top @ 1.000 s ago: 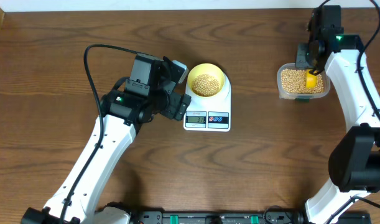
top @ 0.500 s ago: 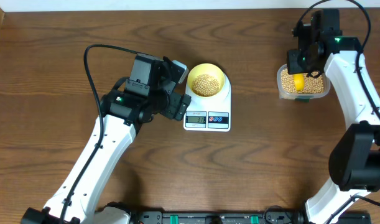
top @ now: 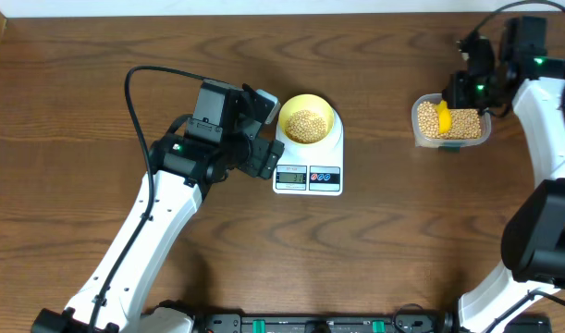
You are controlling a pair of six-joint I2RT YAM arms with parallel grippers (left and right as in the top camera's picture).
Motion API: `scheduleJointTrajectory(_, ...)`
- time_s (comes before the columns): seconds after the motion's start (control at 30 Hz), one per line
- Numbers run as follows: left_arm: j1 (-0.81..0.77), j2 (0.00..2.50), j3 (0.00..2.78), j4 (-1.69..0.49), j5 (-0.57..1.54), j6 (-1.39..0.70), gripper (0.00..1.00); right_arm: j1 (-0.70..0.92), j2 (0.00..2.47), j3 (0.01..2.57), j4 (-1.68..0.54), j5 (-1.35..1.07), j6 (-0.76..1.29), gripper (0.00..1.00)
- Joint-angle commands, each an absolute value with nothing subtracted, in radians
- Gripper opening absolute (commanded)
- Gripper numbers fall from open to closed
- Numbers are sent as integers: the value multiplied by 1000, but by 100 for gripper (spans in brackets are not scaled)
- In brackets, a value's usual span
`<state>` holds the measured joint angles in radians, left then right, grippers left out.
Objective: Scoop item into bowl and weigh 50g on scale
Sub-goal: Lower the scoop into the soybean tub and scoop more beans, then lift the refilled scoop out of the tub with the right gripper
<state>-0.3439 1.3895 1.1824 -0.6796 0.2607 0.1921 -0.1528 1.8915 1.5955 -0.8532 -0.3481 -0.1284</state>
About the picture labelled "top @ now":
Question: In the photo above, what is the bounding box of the yellow measuring scoop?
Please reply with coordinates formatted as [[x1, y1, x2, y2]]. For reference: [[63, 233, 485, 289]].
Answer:
[[436, 100, 452, 134]]

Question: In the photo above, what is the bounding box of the yellow bowl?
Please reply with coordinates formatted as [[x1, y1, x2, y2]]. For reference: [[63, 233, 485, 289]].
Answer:
[[278, 94, 335, 142]]

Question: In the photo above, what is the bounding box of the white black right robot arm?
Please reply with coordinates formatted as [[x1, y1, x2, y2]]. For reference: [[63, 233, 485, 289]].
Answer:
[[442, 16, 565, 332]]

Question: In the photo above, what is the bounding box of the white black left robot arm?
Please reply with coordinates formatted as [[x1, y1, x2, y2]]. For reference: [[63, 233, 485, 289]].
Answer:
[[31, 80, 284, 333]]

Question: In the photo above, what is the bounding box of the white digital kitchen scale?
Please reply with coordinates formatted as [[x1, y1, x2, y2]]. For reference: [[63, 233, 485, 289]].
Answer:
[[272, 109, 344, 196]]

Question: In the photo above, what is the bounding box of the soybeans pile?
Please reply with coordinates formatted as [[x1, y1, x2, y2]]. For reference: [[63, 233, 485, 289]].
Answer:
[[417, 101, 482, 140]]

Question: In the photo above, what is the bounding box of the green tape label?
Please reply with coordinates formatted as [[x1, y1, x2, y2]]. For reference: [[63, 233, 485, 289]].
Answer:
[[439, 143, 461, 153]]

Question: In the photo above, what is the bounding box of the clear plastic container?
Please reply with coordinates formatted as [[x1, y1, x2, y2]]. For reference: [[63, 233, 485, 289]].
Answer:
[[411, 93, 491, 149]]

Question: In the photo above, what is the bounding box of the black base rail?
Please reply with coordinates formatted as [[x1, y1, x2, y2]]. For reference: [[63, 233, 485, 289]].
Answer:
[[191, 314, 448, 333]]

